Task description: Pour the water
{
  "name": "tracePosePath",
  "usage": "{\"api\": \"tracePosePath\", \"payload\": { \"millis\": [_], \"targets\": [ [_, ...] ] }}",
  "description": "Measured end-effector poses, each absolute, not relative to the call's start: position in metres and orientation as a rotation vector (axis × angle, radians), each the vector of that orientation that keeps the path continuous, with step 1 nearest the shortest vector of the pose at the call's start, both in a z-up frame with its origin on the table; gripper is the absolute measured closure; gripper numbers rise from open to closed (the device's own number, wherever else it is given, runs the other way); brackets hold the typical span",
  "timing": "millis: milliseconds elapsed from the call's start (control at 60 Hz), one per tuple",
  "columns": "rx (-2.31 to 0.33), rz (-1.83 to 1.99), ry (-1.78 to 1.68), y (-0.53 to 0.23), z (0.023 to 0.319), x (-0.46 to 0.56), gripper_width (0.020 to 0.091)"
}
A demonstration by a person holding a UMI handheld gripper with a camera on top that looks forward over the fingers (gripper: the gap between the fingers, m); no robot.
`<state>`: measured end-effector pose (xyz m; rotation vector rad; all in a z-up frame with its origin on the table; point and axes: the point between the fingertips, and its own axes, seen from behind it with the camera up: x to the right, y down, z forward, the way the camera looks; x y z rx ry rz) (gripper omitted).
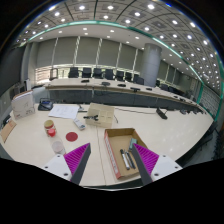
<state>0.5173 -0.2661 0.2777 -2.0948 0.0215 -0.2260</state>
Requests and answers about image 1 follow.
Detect open cardboard box red side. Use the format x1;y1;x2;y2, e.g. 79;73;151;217
103;127;149;180

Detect recessed ceiling lights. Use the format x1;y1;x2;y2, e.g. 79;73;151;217
14;2;222;80

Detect white printed paper bag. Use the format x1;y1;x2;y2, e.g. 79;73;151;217
10;89;36;120

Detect white remote control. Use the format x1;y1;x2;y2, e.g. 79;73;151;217
73;118;87;131

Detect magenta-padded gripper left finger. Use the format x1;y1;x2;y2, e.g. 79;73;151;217
42;142;92;186

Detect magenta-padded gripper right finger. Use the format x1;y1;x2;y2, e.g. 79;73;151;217
130;143;184;187

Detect row of black office chairs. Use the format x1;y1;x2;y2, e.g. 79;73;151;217
67;66;179;94

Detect grey round column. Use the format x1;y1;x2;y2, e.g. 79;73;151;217
139;43;163;88

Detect grey whiteboard eraser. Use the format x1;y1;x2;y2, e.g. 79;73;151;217
128;137;138;150

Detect black table microphone unit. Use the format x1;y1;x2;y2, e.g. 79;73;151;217
155;107;169;120

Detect long curved conference desk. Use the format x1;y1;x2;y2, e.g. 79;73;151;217
43;77;208;116

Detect thin black cable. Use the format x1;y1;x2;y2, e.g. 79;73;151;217
114;106;158;116

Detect beige compartment organizer box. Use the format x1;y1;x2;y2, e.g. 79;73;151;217
84;102;116;129

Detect brown cardboard piece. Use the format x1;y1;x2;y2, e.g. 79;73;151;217
0;119;18;144

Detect black desk phone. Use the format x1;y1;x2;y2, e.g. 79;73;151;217
37;97;54;112

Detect flat round red coaster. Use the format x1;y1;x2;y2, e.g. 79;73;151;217
65;131;79;143

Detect black marker pen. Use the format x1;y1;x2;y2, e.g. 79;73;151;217
125;150;137;170
119;148;131;171

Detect white paper sheet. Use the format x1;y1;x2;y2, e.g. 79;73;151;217
48;103;81;120

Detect clear red-capped water bottle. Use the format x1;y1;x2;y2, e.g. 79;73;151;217
46;128;67;156

